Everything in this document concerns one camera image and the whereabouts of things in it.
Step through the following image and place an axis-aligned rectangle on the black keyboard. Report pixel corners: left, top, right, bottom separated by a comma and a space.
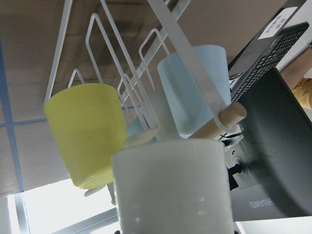
231, 22, 309, 101

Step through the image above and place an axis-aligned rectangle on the white wire cup rack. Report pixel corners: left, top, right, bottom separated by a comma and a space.
43, 0, 247, 205

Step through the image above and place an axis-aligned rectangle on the black computer monitor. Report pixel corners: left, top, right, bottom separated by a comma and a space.
225, 68, 312, 221

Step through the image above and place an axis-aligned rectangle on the pale green plastic cup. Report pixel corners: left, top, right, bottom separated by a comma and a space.
112, 139, 234, 234

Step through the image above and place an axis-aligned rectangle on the grey translucent plastic cup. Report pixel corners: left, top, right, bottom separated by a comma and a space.
149, 88, 181, 142

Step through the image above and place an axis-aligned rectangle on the light blue plastic cup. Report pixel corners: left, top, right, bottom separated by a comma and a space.
157, 45, 231, 138

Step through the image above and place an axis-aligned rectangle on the yellow plastic cup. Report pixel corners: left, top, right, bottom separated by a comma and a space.
44, 83, 127, 190

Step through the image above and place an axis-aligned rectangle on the person in yellow shirt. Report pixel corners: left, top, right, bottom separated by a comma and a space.
280, 48, 312, 110

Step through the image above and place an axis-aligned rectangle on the brown paper table mat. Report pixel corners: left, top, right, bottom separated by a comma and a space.
0, 0, 286, 197

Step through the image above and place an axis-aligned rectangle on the black power supply box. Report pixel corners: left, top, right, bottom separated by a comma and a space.
228, 0, 305, 76

